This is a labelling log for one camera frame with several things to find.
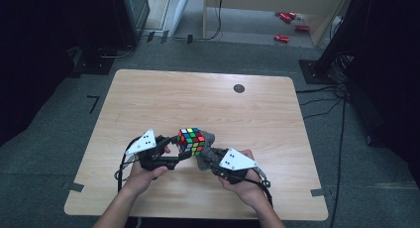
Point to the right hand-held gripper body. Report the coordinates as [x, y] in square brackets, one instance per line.
[236, 162]

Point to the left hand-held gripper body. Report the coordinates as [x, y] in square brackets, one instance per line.
[145, 148]

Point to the grey towel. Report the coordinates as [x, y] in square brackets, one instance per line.
[206, 148]

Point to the multicoloured puzzle cube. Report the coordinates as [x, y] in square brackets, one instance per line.
[191, 141]

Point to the person's right hand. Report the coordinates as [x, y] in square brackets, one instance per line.
[247, 188]

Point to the person's left hand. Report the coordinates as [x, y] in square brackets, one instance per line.
[142, 180]

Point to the dark round table grommet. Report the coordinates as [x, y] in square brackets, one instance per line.
[239, 88]

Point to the grey tape strip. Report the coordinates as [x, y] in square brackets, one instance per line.
[317, 192]
[74, 186]

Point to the black stand base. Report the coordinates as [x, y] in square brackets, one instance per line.
[318, 72]
[94, 64]

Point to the black floor tape piece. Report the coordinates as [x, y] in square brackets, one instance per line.
[164, 36]
[150, 36]
[189, 39]

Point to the red can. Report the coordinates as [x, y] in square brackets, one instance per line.
[301, 28]
[281, 39]
[292, 15]
[285, 18]

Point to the white panel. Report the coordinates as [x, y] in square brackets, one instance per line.
[181, 10]

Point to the black glass-fronted cabinet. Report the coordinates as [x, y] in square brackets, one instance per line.
[135, 13]

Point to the dark curtain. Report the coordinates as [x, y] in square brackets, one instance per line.
[39, 56]
[389, 72]

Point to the light wooden furniture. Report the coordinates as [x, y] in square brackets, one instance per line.
[264, 0]

